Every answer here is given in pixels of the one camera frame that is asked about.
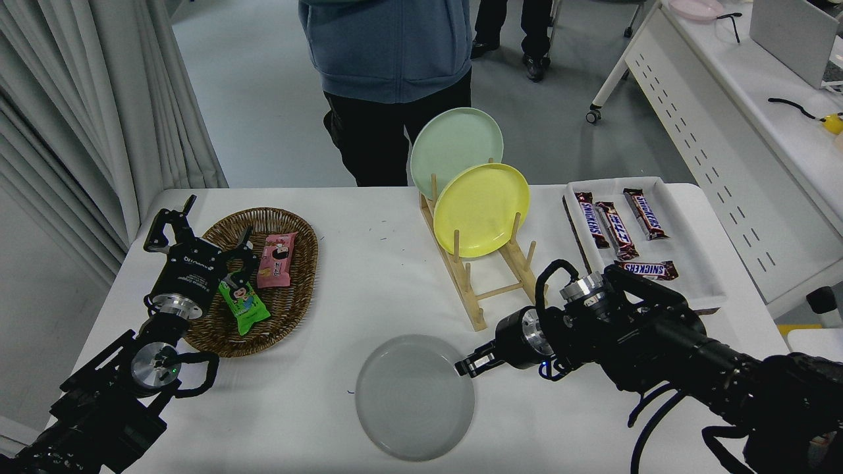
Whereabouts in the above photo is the small white table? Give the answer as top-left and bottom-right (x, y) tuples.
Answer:
(787, 328), (843, 361)

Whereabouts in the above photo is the pale green plate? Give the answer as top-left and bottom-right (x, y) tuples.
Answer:
(410, 107), (504, 200)

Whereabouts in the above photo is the brown wicker basket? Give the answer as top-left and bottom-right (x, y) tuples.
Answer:
(183, 207), (319, 359)

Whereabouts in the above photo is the white box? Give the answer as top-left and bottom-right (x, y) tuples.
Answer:
(749, 0), (843, 90)

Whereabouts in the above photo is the pink plate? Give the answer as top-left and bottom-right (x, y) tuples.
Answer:
(668, 0), (725, 22)

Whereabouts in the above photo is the green snack pack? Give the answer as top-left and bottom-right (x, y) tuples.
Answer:
(218, 273), (271, 336)

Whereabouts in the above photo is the pale grey curtain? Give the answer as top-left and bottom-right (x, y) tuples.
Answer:
(0, 0), (229, 294)

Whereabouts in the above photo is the white rectangular tray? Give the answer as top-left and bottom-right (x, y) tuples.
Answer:
(563, 176), (727, 311)

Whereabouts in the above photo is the grey plate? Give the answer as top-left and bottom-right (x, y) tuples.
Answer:
(355, 334), (476, 462)

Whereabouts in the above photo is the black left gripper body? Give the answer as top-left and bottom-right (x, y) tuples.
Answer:
(150, 241), (228, 310)

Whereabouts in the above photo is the yellow plate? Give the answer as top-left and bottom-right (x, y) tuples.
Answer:
(433, 163), (531, 259)

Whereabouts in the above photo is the thin black cable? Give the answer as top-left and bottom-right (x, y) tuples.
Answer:
(716, 12), (743, 44)

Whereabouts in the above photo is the brown Snickers bar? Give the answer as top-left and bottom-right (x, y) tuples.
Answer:
(623, 188), (669, 241)
(595, 201), (639, 260)
(616, 260), (679, 282)
(575, 192), (611, 250)

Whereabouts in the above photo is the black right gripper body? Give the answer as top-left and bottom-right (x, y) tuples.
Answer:
(494, 313), (536, 370)

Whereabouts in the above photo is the pink snack pack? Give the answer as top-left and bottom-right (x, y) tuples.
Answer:
(256, 232), (299, 289)

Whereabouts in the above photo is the wooden plate rack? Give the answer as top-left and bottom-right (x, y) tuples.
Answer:
(420, 158), (549, 332)

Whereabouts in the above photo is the person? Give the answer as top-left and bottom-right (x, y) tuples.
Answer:
(298, 0), (474, 188)
(470, 0), (555, 84)

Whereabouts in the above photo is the white desk with perforated panel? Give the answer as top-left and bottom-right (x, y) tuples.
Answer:
(586, 0), (843, 320)

